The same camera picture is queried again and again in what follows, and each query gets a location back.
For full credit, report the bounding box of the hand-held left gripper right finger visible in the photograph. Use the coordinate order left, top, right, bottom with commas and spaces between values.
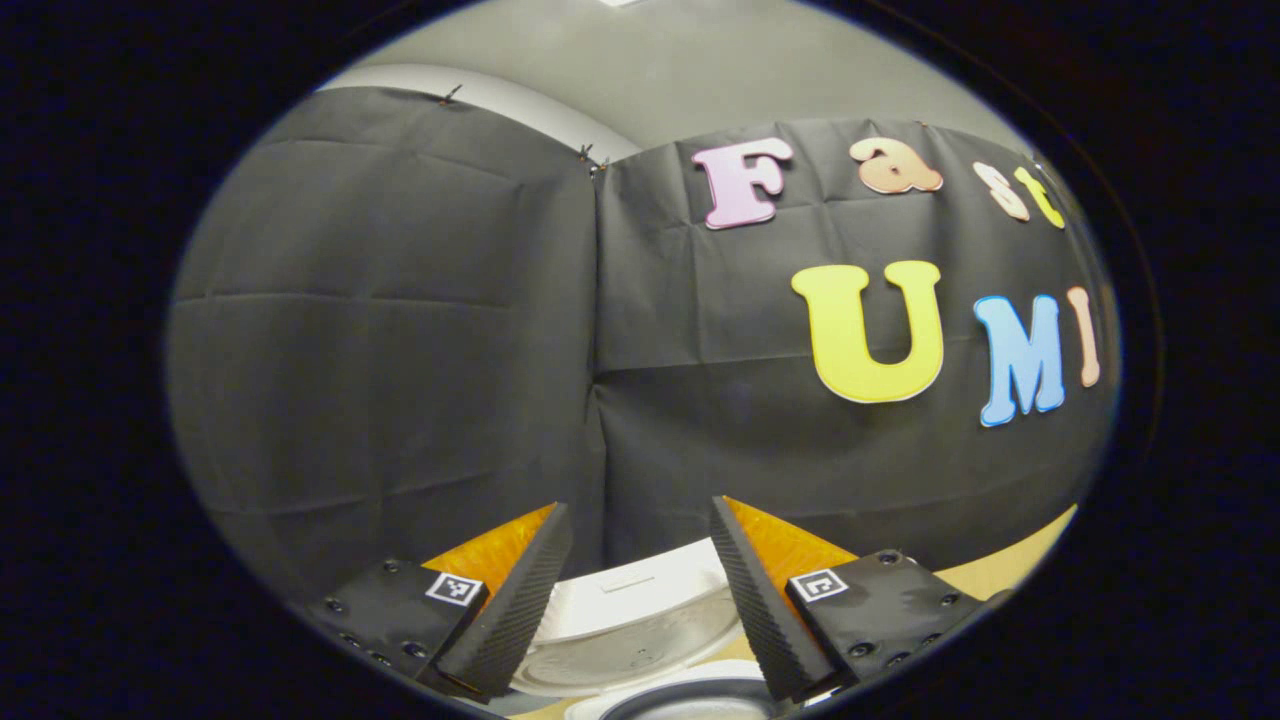
710, 495, 991, 701

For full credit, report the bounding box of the white rice cooker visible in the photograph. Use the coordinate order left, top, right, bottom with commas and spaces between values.
510, 537, 831, 720

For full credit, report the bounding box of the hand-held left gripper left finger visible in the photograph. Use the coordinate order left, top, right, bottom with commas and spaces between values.
305, 502, 573, 704

